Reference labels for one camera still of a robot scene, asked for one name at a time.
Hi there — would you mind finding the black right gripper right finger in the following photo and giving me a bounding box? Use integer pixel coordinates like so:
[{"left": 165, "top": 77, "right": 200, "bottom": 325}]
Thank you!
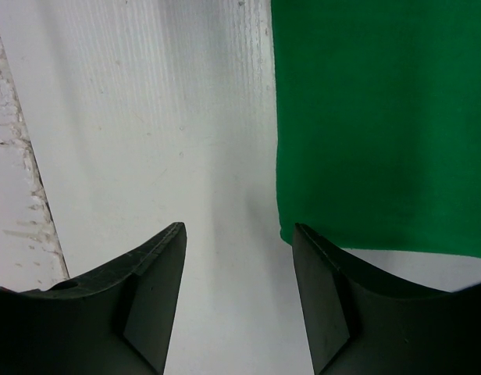
[{"left": 292, "top": 224, "right": 481, "bottom": 374}]

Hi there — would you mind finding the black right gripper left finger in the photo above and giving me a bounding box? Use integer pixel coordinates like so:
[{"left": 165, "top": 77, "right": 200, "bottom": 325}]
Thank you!
[{"left": 0, "top": 222, "right": 186, "bottom": 374}]

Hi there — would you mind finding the green t shirt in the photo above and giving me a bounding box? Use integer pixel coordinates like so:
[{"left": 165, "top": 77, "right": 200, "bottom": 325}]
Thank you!
[{"left": 271, "top": 1, "right": 481, "bottom": 258}]

